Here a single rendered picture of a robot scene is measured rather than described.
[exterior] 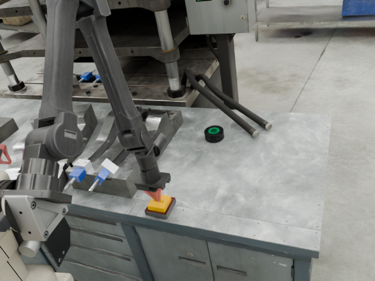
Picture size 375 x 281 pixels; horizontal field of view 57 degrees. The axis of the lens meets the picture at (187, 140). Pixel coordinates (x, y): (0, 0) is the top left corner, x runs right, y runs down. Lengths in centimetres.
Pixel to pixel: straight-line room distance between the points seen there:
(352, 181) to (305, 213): 136
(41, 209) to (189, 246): 68
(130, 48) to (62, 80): 111
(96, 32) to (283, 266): 91
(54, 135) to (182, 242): 71
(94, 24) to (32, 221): 50
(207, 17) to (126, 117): 90
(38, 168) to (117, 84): 33
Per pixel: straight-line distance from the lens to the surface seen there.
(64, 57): 85
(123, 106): 96
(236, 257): 126
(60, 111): 79
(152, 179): 105
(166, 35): 171
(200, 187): 122
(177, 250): 136
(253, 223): 109
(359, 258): 206
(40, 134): 79
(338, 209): 226
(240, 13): 169
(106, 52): 96
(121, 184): 122
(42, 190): 72
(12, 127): 196
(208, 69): 210
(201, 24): 176
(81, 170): 128
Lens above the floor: 162
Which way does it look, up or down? 34 degrees down
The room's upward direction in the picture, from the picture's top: 11 degrees counter-clockwise
